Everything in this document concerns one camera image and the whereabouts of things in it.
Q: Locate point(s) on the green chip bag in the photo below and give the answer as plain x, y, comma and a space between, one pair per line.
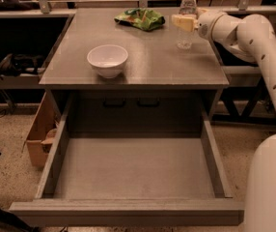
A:
141, 18

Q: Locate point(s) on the brown cardboard box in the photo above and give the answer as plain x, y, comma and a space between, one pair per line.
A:
37, 141

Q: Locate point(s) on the clear plastic water bottle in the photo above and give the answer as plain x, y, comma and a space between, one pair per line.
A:
187, 7

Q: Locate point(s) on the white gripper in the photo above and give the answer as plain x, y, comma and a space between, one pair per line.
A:
206, 25

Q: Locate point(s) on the black headphones on shelf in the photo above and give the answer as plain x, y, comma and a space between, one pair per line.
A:
17, 64

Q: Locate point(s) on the black right drawer handle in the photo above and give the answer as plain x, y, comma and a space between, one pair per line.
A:
148, 102

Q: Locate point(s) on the white ceramic bowl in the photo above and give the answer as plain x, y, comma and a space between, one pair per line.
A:
108, 60

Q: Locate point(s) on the black drawer handle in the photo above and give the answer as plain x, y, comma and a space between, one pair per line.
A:
114, 103
148, 102

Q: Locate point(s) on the black office chair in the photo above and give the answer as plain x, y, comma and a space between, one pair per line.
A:
246, 99

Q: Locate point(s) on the open grey top drawer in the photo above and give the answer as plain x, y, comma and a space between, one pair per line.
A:
167, 179

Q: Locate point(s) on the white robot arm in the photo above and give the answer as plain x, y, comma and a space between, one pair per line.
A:
251, 39

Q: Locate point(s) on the black left drawer handle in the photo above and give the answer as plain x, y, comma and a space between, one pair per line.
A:
114, 103

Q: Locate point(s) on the grey cabinet with table top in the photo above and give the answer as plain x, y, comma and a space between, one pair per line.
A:
187, 82

